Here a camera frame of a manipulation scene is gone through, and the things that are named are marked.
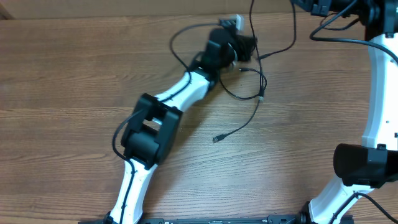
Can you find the black cable bundle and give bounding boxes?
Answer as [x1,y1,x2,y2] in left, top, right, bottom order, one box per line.
[212,67,268,144]

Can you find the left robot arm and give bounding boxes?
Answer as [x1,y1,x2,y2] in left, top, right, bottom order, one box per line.
[103,28,257,223]

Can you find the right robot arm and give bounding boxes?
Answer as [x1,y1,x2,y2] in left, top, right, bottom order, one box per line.
[289,0,397,223]

